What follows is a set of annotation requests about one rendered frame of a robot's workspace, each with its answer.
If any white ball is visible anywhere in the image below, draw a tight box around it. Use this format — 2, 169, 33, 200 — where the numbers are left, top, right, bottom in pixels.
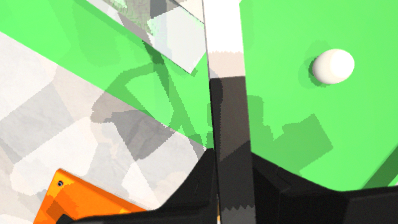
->
312, 49, 355, 84

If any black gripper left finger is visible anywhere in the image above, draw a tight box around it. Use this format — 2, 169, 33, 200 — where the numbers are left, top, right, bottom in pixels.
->
69, 148, 218, 224

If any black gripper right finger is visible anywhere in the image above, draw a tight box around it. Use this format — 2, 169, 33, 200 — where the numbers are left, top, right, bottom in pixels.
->
252, 152, 398, 224

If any green putting mat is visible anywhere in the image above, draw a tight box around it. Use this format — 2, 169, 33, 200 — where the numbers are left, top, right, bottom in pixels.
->
0, 0, 398, 191

